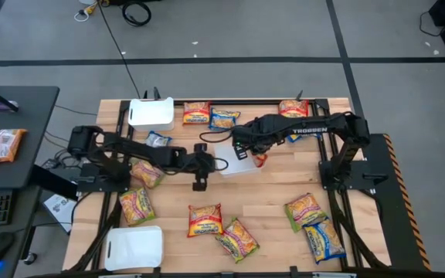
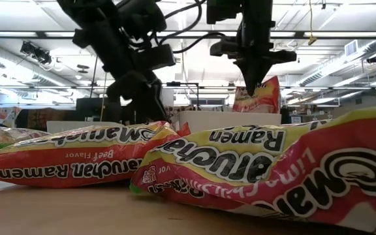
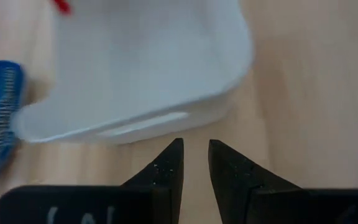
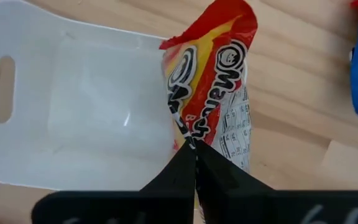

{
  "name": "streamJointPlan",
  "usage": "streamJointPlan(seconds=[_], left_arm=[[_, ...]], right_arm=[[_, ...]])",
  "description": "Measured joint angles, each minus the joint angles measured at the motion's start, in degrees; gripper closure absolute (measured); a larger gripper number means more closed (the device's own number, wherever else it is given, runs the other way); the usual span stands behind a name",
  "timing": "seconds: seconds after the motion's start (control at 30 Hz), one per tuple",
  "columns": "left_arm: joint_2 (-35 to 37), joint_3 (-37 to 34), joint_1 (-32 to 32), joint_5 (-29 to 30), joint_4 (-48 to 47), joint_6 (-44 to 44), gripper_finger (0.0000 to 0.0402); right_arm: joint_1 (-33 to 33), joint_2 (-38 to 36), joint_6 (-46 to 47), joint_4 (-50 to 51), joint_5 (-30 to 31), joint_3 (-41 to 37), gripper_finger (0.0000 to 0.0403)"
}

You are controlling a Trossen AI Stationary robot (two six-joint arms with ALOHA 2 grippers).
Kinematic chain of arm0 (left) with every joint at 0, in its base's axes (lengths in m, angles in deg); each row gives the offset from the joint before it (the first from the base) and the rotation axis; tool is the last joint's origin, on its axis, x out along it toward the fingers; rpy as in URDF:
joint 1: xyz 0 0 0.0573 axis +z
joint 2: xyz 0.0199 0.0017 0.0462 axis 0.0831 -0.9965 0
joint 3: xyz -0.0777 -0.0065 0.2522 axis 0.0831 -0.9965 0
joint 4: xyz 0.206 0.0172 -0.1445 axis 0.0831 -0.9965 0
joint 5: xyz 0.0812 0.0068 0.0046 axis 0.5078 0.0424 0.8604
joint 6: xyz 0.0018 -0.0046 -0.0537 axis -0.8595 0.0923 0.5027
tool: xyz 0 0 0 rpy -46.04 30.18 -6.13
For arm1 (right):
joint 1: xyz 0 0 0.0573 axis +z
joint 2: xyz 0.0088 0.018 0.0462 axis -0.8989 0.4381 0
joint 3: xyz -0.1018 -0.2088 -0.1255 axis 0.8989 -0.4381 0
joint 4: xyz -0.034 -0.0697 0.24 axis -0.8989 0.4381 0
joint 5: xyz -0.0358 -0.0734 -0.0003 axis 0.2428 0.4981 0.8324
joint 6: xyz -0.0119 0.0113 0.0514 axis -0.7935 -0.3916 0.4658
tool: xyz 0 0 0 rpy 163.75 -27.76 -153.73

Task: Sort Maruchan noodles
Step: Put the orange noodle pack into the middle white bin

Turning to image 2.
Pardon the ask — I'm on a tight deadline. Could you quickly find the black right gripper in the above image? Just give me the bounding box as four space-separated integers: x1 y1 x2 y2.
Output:
209 18 298 96

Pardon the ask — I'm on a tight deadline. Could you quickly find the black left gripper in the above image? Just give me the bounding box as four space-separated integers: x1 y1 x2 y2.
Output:
72 19 176 123

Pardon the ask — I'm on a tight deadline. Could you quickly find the dark patterned cloth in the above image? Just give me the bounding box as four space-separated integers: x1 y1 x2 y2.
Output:
14 107 78 131

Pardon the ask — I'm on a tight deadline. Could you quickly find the white plastic bin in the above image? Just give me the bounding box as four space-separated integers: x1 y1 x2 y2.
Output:
172 110 283 134
46 120 125 134

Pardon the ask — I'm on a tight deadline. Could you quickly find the black horizontal rail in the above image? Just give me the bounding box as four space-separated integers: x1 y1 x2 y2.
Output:
0 85 376 90

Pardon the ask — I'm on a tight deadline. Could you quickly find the light floral cloth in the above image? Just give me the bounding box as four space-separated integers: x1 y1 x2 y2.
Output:
0 106 22 129

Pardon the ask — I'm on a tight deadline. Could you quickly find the silver ventilation duct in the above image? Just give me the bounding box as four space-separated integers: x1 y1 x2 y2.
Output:
297 39 376 87

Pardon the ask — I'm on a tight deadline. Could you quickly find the white vent grille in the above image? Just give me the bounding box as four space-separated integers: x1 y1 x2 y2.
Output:
344 39 358 57

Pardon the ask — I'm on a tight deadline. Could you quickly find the black beam with light strips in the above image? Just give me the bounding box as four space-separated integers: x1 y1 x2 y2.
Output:
0 30 376 38

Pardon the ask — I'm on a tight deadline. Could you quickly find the black monitor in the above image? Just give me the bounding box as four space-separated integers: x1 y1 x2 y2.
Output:
76 97 123 122

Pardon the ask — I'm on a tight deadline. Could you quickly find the red Maruchan beef ramen packet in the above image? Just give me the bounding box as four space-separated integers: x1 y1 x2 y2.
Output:
0 120 192 189
232 76 281 114

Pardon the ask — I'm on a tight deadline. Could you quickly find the yellow hanging cable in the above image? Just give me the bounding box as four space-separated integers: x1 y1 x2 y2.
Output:
307 0 318 46

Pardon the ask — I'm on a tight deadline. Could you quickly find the green pink Maruchan ramen packet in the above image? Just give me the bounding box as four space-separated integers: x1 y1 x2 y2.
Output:
240 104 376 235
130 125 289 213
0 127 50 156

